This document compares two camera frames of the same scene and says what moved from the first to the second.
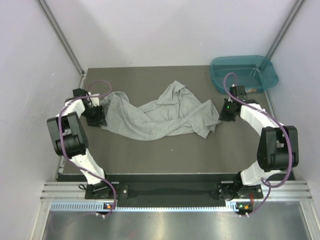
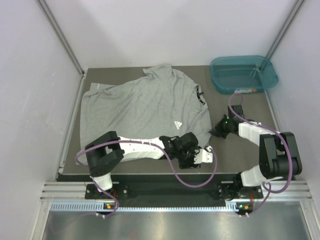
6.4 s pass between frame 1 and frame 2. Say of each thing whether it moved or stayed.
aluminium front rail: stayed
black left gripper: moved
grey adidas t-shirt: moved
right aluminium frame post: stayed
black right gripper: moved
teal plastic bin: stayed
